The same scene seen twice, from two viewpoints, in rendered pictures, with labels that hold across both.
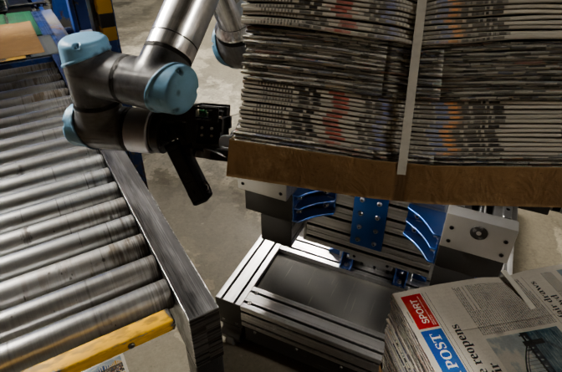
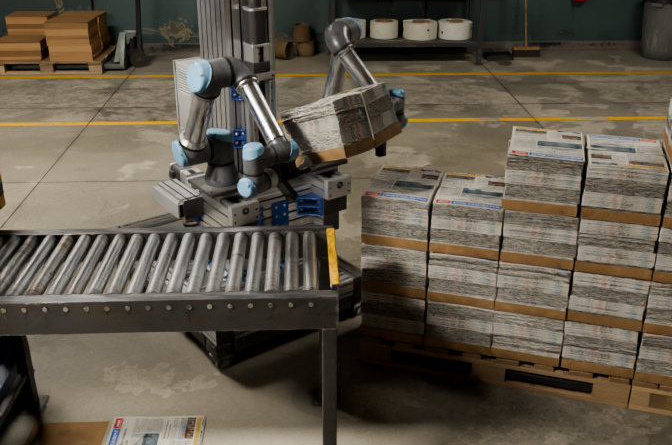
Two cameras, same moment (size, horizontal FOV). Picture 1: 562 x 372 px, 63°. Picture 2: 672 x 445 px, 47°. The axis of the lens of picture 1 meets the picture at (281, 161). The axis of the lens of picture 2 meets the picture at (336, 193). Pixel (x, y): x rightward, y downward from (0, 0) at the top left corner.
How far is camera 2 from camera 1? 268 cm
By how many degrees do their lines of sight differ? 55
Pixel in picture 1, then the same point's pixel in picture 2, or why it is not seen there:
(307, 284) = not seen: hidden behind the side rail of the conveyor
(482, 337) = (389, 189)
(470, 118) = (377, 120)
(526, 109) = (383, 114)
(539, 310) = (390, 180)
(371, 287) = not seen: hidden behind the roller
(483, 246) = (342, 190)
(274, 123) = (348, 138)
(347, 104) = (358, 126)
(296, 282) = not seen: hidden behind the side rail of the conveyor
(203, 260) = (134, 361)
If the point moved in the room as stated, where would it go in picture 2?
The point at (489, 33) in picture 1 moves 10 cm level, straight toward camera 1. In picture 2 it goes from (374, 99) to (390, 104)
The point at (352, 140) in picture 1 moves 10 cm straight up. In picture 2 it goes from (362, 135) to (363, 110)
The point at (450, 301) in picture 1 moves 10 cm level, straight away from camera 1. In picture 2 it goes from (374, 188) to (360, 181)
